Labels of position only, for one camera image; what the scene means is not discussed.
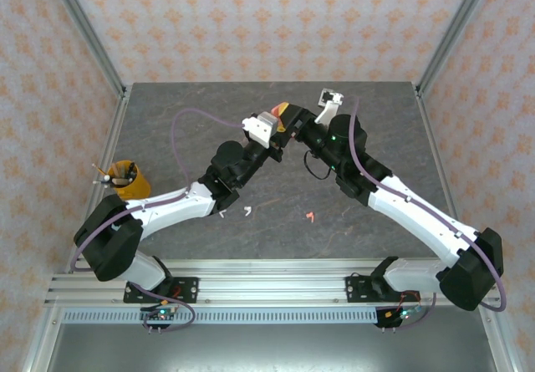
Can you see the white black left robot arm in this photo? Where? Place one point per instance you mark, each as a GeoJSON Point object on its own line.
{"type": "Point", "coordinates": [175, 209]}

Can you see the aluminium right frame post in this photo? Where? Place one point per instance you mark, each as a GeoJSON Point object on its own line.
{"type": "Point", "coordinates": [455, 29]}

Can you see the black pen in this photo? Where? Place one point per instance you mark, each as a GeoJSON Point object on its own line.
{"type": "Point", "coordinates": [131, 172]}

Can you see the aluminium left table side rail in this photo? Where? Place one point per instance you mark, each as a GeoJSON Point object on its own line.
{"type": "Point", "coordinates": [115, 129]}

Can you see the white tipped pen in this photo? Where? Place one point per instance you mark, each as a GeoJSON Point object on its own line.
{"type": "Point", "coordinates": [102, 181]}

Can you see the aluminium right table side rail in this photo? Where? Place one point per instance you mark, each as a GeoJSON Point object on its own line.
{"type": "Point", "coordinates": [434, 146]}

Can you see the aluminium table side rail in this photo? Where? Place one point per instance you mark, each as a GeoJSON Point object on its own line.
{"type": "Point", "coordinates": [115, 129]}
{"type": "Point", "coordinates": [434, 146]}

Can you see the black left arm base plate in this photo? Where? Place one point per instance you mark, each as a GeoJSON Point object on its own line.
{"type": "Point", "coordinates": [186, 289]}

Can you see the aluminium frame post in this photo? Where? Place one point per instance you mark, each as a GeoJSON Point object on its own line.
{"type": "Point", "coordinates": [87, 29]}
{"type": "Point", "coordinates": [455, 29]}

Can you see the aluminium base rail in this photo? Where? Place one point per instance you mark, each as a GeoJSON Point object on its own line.
{"type": "Point", "coordinates": [271, 282]}

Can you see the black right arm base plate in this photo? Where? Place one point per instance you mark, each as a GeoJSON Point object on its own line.
{"type": "Point", "coordinates": [355, 289]}

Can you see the yellow pencil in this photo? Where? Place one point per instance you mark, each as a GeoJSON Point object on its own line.
{"type": "Point", "coordinates": [98, 169]}

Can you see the grey metal panel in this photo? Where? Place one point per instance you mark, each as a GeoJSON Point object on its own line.
{"type": "Point", "coordinates": [267, 347]}

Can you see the aluminium left frame post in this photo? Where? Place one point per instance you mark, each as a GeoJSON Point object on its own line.
{"type": "Point", "coordinates": [87, 29]}

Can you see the yellow pen cup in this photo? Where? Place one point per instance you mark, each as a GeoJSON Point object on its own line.
{"type": "Point", "coordinates": [136, 188]}

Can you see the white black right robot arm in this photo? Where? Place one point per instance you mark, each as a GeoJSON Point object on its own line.
{"type": "Point", "coordinates": [418, 217]}

